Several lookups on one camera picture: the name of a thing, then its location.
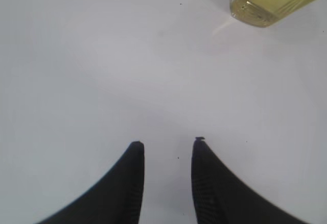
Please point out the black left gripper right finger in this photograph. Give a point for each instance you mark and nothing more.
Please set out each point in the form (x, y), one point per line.
(219, 196)

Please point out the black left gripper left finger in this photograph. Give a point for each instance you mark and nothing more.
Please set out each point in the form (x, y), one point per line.
(116, 198)

